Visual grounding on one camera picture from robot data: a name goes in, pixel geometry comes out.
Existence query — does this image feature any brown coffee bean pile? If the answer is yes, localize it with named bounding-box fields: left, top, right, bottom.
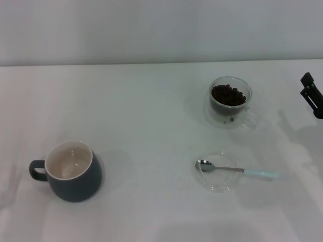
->
left=211, top=84, right=247, bottom=106

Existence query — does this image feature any blue-handled metal spoon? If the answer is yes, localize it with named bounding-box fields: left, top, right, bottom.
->
left=195, top=159, right=280, bottom=178

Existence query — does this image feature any clear glass saucer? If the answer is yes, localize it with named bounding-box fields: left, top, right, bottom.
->
left=191, top=150, right=239, bottom=194

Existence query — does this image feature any double-wall glass cup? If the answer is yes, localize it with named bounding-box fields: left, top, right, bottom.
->
left=203, top=76, right=258, bottom=131

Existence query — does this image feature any dark grey ceramic mug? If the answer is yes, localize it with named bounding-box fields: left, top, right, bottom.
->
left=29, top=140, right=103, bottom=203

